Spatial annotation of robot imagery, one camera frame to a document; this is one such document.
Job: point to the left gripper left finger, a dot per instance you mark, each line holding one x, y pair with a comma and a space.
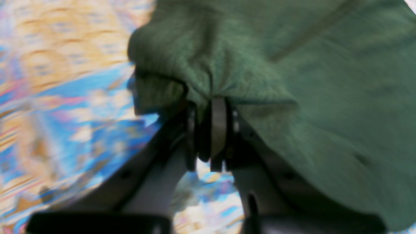
136, 198

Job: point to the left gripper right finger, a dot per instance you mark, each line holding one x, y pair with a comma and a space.
275, 198

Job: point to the dark green long-sleeve shirt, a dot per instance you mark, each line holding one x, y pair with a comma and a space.
329, 85

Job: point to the colourful patterned tablecloth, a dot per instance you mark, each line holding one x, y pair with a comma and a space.
66, 120

